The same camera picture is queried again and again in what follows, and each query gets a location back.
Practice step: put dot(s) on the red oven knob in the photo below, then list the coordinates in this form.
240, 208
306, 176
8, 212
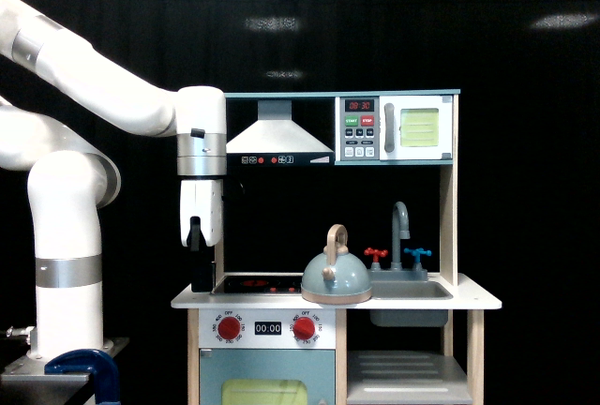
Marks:
229, 328
304, 328

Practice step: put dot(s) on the blue clamp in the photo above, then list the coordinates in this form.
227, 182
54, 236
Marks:
98, 364

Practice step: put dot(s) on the grey lower shelf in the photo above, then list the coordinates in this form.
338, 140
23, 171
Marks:
405, 377

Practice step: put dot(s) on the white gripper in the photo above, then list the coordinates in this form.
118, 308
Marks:
201, 227

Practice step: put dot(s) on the blue toy oven door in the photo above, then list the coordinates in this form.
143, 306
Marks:
261, 376

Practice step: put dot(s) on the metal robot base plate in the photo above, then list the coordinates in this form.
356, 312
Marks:
24, 381

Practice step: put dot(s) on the right red oven knob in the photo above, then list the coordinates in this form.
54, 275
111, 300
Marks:
304, 328

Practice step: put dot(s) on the blue tap handle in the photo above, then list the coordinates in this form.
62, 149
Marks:
417, 254

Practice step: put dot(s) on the left red oven knob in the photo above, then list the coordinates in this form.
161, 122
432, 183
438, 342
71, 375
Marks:
229, 328

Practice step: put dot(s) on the wooden toy kitchen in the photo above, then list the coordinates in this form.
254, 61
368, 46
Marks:
276, 220

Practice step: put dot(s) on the grey toy faucet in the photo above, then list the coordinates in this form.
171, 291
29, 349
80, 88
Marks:
400, 231

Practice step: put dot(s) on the blue toy teapot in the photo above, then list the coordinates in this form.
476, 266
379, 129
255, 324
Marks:
336, 277

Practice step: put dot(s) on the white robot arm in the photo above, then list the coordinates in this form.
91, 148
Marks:
69, 180

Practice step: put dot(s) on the black toy stove top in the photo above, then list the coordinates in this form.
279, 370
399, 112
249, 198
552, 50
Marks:
259, 284

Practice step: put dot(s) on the grey toy range hood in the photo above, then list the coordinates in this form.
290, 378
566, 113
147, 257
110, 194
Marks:
275, 140

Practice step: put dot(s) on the red tap handle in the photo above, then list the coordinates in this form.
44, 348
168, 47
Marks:
376, 255

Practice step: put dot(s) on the toy microwave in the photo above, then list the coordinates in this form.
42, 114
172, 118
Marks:
413, 128

